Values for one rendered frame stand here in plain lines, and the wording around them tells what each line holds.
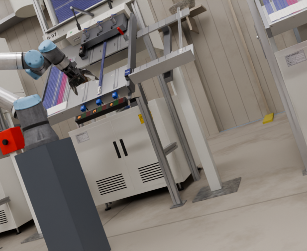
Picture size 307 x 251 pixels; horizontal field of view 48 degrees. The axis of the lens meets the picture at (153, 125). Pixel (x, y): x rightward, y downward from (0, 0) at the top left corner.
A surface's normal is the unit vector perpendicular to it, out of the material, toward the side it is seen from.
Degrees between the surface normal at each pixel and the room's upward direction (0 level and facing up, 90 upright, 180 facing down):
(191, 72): 90
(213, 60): 90
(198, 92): 90
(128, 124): 90
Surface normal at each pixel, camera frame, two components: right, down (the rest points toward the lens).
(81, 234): 0.87, -0.31
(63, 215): -0.35, 0.14
